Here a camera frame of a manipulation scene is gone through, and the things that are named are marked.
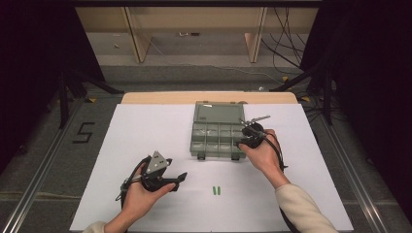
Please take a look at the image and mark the black metal stand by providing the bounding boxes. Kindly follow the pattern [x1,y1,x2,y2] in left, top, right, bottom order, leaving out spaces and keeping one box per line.
[57,67,124,130]
[269,61,335,126]

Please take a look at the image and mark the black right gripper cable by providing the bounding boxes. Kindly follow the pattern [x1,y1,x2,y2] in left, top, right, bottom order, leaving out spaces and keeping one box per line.
[260,129,299,233]

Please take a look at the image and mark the person's left hand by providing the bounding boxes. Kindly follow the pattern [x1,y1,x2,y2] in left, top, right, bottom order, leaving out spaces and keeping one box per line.
[120,161,178,225]

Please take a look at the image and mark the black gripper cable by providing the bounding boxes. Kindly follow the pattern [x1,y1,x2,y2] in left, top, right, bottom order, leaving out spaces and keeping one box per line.
[260,129,299,233]
[115,155,154,209]

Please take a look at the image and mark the black floor cables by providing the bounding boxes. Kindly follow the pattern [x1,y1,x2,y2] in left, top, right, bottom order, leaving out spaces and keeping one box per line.
[261,7,309,76]

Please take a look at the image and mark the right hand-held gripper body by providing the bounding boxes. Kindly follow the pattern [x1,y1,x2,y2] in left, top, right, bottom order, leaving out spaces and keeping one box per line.
[237,115,272,150]

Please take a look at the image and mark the black curtain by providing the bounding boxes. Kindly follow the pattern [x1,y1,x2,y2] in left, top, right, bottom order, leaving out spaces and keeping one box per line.
[299,0,412,216]
[0,0,107,173]

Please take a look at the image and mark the white board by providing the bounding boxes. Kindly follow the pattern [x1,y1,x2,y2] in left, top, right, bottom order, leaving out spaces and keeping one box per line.
[69,103,354,232]

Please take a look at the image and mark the light wooden desk frame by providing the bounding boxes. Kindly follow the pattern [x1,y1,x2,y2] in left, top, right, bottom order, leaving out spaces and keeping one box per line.
[75,6,320,64]

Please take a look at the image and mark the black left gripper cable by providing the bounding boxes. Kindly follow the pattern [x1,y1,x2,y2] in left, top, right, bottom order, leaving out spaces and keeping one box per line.
[115,155,154,209]

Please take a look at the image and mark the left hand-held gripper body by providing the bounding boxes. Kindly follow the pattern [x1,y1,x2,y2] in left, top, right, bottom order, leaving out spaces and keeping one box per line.
[139,150,178,192]

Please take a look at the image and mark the person's right hand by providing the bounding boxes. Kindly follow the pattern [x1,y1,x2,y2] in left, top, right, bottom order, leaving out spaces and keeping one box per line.
[238,128,292,190]

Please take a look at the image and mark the translucent grey compartment box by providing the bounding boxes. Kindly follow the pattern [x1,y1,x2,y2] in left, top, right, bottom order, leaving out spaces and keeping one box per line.
[189,100,253,162]

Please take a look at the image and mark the metal floor rail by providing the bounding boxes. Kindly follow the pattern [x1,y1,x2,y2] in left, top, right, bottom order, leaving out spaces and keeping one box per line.
[319,113,390,233]
[1,99,86,233]

